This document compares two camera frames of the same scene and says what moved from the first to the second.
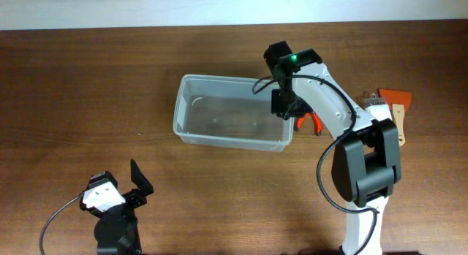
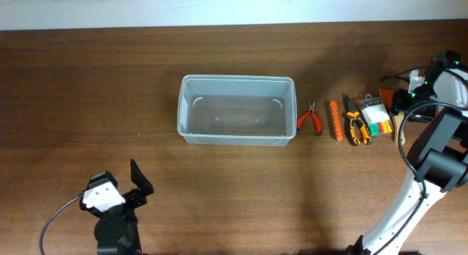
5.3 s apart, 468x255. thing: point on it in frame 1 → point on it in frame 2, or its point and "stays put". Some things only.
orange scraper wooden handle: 398,101 stays put
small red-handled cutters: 318,123 stays put
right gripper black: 303,108 → 425,115
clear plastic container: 225,112 stays put
